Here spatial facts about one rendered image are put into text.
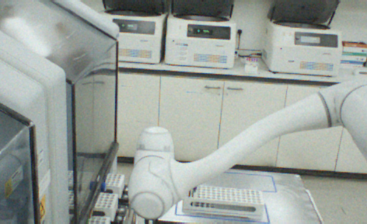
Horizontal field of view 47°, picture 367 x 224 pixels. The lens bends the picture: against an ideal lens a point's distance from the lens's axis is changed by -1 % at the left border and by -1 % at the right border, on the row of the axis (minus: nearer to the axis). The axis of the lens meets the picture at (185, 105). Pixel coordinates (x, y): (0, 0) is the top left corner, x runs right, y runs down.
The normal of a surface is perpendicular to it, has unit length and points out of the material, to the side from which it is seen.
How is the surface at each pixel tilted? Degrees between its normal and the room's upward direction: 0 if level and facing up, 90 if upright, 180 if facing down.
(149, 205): 94
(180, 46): 90
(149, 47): 90
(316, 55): 90
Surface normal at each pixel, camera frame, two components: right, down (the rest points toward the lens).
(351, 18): -0.02, 0.32
